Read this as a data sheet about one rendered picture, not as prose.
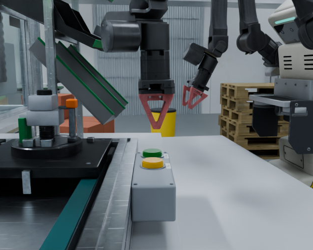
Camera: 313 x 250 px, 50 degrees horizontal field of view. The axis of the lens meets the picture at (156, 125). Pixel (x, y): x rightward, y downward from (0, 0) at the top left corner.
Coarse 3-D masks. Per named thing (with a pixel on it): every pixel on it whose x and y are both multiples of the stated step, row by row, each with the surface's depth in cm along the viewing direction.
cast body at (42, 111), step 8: (32, 96) 66; (40, 96) 66; (48, 96) 66; (56, 96) 69; (32, 104) 66; (40, 104) 66; (48, 104) 66; (56, 104) 69; (32, 112) 66; (40, 112) 66; (48, 112) 66; (56, 112) 66; (32, 120) 67; (40, 120) 67; (48, 120) 67; (56, 120) 67
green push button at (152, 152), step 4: (152, 148) 71; (144, 152) 68; (148, 152) 67; (152, 152) 67; (156, 152) 68; (160, 152) 68; (144, 156) 68; (148, 156) 67; (152, 156) 67; (156, 156) 67; (160, 156) 68
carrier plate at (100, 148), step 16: (96, 144) 75; (0, 160) 62; (16, 160) 62; (32, 160) 62; (48, 160) 62; (64, 160) 62; (80, 160) 62; (96, 160) 62; (0, 176) 58; (16, 176) 58; (32, 176) 59; (48, 176) 59; (64, 176) 59; (80, 176) 59; (96, 176) 59
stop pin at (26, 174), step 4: (24, 172) 57; (28, 172) 57; (24, 176) 57; (28, 176) 57; (24, 180) 57; (28, 180) 57; (24, 184) 58; (28, 184) 58; (32, 184) 59; (24, 188) 58; (28, 188) 58; (32, 188) 59; (24, 192) 58; (28, 192) 58
